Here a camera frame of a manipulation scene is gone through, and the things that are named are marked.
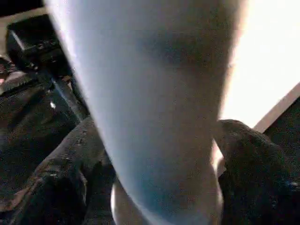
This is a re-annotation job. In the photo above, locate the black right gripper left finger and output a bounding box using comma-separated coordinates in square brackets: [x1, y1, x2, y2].
[0, 116, 118, 225]

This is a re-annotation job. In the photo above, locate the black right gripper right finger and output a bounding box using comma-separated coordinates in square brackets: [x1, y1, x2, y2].
[213, 119, 300, 225]

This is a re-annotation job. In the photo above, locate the white plastic table leg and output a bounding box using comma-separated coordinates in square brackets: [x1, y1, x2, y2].
[43, 0, 250, 225]

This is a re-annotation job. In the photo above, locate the black work mat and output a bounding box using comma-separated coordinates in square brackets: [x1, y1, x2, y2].
[0, 80, 300, 225]

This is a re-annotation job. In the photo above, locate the black stand frame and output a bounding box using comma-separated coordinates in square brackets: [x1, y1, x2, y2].
[4, 13, 90, 123]

